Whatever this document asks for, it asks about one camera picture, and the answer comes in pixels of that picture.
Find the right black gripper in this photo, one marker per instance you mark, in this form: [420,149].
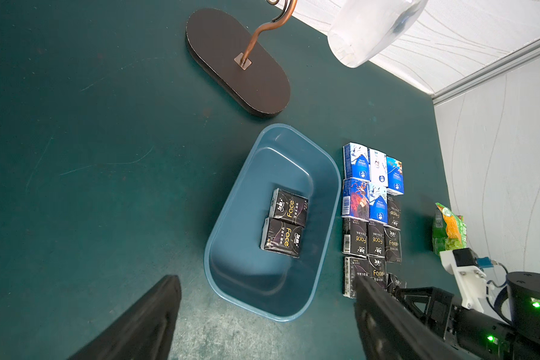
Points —
[435,308]

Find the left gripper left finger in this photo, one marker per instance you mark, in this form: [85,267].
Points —
[145,330]

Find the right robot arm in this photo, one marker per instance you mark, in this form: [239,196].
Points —
[514,334]

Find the blue pocket tissue pack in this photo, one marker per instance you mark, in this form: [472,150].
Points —
[395,177]

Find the dark blue tissue pack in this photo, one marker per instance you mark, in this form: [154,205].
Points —
[355,202]

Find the blue white tissue pack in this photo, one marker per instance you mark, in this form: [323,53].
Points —
[356,162]

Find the black Face tissue pack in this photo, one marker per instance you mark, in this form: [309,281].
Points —
[375,239]
[394,211]
[354,267]
[355,237]
[393,253]

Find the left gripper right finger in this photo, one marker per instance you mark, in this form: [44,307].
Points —
[388,331]

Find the metal scroll cup stand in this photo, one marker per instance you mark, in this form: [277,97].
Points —
[231,55]

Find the teal plastic storage box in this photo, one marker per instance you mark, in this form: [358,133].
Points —
[273,285]

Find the green snack bag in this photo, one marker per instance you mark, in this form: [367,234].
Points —
[449,232]

